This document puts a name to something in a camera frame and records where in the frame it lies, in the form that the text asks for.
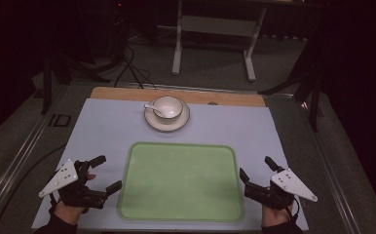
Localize person's left hand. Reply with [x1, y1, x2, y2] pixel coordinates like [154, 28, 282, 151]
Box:
[53, 202, 91, 226]

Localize light blue mat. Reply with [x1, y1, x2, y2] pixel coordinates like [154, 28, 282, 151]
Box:
[31, 97, 310, 232]

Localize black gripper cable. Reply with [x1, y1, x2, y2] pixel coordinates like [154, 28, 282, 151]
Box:
[282, 194, 302, 226]

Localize black cables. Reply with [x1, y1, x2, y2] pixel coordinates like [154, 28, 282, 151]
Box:
[113, 43, 157, 90]

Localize white saucer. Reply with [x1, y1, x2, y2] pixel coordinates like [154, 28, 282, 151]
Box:
[143, 97, 191, 134]

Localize green tray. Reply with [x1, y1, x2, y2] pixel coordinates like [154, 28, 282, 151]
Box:
[117, 141, 245, 223]

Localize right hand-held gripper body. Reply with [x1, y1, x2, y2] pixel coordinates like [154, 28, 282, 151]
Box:
[244, 168, 319, 211]

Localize white spoon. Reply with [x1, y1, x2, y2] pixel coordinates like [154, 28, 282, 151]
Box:
[143, 102, 169, 119]

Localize white metal stand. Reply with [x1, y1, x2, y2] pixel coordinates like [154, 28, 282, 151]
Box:
[171, 0, 269, 83]

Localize black floor cable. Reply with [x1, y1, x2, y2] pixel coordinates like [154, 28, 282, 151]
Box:
[0, 143, 68, 228]

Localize black stand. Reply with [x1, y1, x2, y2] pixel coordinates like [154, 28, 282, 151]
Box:
[258, 61, 324, 133]
[40, 45, 111, 115]

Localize person's right hand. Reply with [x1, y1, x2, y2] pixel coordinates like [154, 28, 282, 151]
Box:
[261, 203, 294, 228]

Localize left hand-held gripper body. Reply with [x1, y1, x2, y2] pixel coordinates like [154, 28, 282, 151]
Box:
[38, 158, 109, 210]

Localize white bowl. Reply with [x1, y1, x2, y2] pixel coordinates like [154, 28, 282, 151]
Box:
[151, 95, 184, 122]

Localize metal rail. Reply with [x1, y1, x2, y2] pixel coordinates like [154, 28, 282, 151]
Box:
[0, 105, 62, 226]
[296, 98, 363, 234]

